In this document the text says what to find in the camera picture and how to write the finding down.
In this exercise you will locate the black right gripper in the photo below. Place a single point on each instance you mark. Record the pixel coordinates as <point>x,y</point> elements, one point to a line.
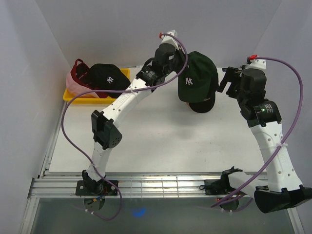
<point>228,77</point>

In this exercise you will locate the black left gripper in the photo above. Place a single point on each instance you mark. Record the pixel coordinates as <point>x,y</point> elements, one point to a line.
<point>183,59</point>

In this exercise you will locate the dark green NY cap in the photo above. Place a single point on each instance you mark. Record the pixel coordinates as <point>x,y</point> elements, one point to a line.
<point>198,80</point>

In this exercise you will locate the black cap gold logo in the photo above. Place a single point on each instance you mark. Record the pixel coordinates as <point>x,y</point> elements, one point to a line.
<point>205,106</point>

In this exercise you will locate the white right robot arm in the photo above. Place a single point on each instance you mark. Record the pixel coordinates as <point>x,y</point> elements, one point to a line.
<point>276,186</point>

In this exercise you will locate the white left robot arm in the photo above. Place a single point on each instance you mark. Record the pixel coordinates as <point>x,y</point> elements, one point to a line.
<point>105,124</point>

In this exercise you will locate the black NY cap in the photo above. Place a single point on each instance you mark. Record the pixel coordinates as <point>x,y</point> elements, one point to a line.
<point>107,77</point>

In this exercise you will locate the yellow plastic tray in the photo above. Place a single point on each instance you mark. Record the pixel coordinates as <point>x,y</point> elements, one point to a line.
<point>67,96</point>

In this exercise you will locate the red cap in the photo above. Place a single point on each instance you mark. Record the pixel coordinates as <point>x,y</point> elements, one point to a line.
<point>81,70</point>

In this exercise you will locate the pink cap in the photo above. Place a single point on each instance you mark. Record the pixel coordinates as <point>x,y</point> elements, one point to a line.
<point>74,86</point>

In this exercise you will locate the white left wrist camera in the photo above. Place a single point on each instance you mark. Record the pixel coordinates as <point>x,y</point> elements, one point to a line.
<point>169,41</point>

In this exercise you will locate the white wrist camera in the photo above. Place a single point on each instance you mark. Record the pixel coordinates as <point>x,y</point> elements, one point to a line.
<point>169,41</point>
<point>255,63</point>

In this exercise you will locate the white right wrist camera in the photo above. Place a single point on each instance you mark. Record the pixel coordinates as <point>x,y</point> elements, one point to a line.
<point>255,63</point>

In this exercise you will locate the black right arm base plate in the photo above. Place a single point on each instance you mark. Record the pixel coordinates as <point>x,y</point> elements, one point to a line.
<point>216,187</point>

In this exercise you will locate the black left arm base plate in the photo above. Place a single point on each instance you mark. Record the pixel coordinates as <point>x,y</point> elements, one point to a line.
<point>101,188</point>

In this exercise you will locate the aluminium frame rail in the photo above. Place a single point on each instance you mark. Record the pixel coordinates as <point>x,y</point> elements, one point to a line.
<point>150,204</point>

